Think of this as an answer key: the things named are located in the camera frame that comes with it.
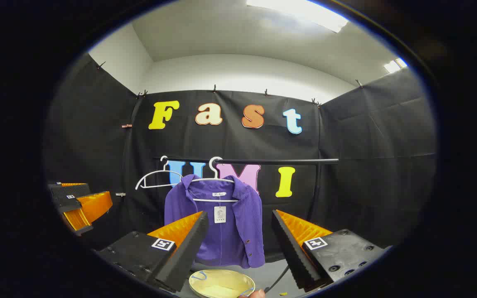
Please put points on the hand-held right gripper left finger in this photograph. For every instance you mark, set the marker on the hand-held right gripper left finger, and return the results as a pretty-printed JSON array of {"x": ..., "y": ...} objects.
[{"x": 186, "y": 252}]

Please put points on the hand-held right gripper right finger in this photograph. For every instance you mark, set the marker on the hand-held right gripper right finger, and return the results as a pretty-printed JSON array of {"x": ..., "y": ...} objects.
[{"x": 288, "y": 252}]

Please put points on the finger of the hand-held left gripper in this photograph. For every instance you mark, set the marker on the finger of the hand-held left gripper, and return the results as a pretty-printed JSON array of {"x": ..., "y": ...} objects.
[
  {"x": 71, "y": 190},
  {"x": 69, "y": 205}
]

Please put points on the cream round laundry hamper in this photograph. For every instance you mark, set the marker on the cream round laundry hamper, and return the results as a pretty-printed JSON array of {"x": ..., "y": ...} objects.
[{"x": 222, "y": 283}]

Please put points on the white plastic clothes hanger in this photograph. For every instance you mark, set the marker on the white plastic clothes hanger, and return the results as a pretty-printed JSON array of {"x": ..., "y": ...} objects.
[
  {"x": 160, "y": 186},
  {"x": 215, "y": 176}
]

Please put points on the black metal clothes rack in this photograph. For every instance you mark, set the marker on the black metal clothes rack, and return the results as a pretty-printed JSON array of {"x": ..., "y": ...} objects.
[{"x": 288, "y": 161}]

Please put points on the black backdrop cloth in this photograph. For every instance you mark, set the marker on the black backdrop cloth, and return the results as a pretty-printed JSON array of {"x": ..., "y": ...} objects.
[{"x": 367, "y": 165}]

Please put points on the ceiling light panel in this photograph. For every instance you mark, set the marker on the ceiling light panel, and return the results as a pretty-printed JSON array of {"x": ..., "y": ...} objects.
[{"x": 393, "y": 66}]

